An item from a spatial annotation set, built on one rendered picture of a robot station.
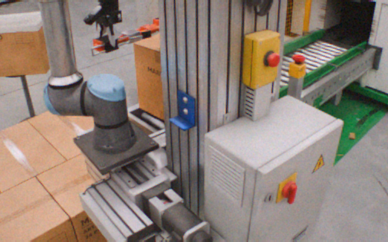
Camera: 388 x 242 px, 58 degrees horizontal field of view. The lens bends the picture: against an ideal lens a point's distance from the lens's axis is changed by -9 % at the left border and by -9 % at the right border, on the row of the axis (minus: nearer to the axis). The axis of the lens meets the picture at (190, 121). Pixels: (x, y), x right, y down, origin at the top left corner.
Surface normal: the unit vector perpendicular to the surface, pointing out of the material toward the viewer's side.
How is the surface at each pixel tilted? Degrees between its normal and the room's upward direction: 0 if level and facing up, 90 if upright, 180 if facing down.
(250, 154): 0
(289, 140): 0
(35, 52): 90
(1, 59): 90
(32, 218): 0
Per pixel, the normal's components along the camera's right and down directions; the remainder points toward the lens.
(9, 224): -0.02, -0.85
